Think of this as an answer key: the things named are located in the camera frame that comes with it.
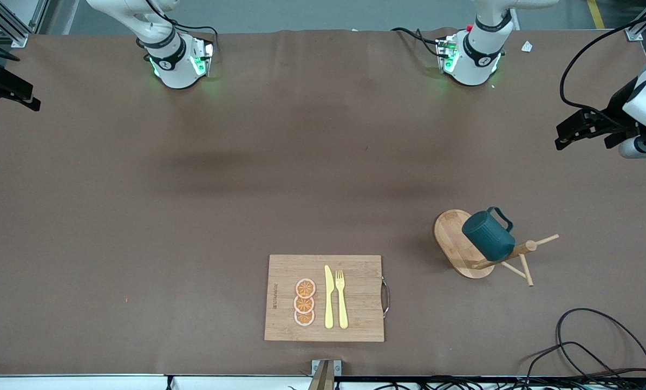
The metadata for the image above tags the yellow plastic knife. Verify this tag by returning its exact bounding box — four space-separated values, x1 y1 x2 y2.
324 265 335 330

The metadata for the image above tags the wooden cup rack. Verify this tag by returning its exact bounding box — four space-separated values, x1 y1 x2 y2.
433 209 560 287

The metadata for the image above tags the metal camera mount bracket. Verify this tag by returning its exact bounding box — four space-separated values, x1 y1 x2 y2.
308 359 343 390

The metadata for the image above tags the bamboo cutting board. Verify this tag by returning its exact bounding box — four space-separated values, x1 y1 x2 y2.
264 255 391 343

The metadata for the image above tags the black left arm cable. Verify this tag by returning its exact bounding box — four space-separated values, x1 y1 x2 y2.
560 8 646 128

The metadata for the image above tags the black base cable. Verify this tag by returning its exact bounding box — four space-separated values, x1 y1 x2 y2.
390 27 445 57
149 0 219 55

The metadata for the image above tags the brown table cover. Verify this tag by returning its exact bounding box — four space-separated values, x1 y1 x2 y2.
0 27 646 377

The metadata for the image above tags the yellow plastic fork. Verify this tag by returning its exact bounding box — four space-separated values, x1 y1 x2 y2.
335 269 349 330

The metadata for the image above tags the black floor cable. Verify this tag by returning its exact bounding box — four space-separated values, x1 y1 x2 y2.
556 308 646 390
518 340 646 390

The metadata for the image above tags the black right base cable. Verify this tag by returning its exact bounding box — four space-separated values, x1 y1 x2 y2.
149 0 219 55

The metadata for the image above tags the black left base cable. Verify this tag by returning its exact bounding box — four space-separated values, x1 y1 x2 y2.
390 27 445 57

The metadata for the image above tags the dark teal cup yellow inside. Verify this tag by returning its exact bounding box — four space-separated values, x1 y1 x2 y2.
461 206 517 262

